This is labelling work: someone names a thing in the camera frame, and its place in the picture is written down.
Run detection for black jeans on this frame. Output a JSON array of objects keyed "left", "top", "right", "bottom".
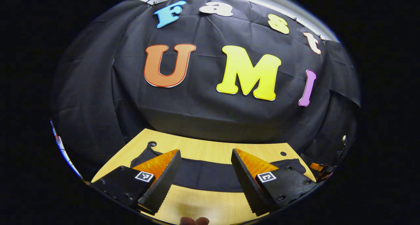
[{"left": 130, "top": 142, "right": 307, "bottom": 193}]

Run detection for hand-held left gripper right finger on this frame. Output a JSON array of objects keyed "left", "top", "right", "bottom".
[{"left": 231, "top": 148, "right": 319, "bottom": 216}]

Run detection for black backdrop cloth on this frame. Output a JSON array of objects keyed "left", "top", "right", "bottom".
[{"left": 51, "top": 0, "right": 361, "bottom": 179}]

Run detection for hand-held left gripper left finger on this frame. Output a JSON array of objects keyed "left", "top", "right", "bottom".
[{"left": 92, "top": 149, "right": 182, "bottom": 215}]

